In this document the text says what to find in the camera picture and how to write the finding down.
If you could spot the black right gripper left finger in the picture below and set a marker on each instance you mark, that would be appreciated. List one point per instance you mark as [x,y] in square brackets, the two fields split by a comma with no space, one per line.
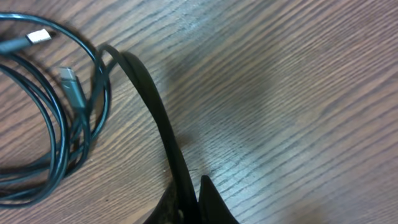
[166,211]

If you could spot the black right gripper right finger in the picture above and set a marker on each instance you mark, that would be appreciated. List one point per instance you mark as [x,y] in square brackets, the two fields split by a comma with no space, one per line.
[212,207]

